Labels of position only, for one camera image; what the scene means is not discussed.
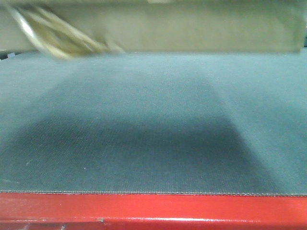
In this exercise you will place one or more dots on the brown cardboard carton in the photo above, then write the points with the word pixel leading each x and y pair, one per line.
pixel 73 28

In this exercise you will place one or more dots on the dark green conveyor belt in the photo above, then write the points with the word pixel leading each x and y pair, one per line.
pixel 154 123

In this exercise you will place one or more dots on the red conveyor frame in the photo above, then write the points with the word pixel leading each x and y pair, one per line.
pixel 22 211

